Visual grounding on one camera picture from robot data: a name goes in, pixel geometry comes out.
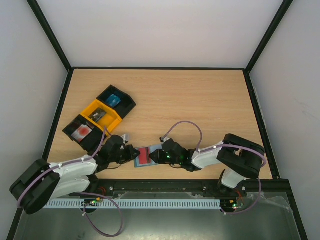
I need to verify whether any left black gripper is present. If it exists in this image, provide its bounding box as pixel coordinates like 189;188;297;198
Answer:
109;145;141;165

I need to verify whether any teal card holder wallet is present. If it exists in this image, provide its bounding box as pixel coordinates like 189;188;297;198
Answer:
133;144;162;168

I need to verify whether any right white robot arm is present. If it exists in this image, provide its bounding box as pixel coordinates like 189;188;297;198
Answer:
149;133;267;196

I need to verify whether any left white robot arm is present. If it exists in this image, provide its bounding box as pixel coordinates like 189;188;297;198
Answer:
9;135;141;215

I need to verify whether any red card in holder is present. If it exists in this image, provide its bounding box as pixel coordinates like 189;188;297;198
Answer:
138;147;151;165

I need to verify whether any black card stack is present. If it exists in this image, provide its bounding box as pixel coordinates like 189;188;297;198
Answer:
88;108;107;123

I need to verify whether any black bin with blue cards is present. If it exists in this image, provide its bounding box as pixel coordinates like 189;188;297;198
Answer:
96;85;136;119

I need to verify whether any red white card stack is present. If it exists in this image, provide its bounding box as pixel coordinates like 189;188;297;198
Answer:
71;124;92;143

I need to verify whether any black bin with red cards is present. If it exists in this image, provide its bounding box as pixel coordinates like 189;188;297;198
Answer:
62;115;103;152

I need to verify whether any blue card stack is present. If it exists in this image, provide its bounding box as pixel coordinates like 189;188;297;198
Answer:
105;94;122;107

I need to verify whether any yellow bin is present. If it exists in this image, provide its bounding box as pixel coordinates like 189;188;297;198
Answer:
80;99;123;135

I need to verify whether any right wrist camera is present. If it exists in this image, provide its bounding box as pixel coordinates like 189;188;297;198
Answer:
159;136;171;143

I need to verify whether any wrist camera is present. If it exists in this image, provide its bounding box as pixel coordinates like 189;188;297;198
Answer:
121;133;130;145
159;136;171;143

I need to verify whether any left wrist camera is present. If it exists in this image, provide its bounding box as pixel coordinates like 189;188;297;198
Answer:
121;133;130;145

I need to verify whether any light blue slotted cable duct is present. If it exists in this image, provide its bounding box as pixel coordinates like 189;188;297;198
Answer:
44;198;221;210

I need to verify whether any black aluminium frame rail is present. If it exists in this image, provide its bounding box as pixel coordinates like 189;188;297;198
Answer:
89;177;291;198

